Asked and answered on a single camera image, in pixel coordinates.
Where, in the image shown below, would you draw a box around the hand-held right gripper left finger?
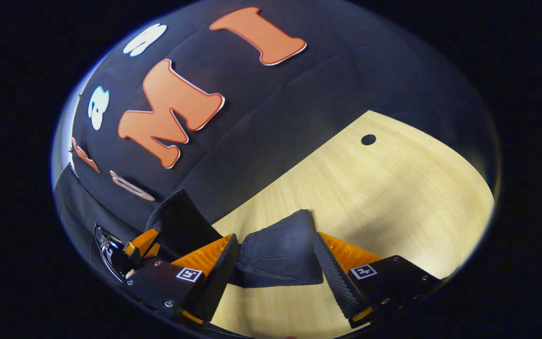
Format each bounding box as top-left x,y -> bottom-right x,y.
123,234 -> 239,325

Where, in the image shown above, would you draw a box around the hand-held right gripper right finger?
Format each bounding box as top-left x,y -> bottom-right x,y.
314,232 -> 441,329

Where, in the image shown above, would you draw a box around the dark grey jeans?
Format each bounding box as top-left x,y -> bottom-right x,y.
146,189 -> 323,288

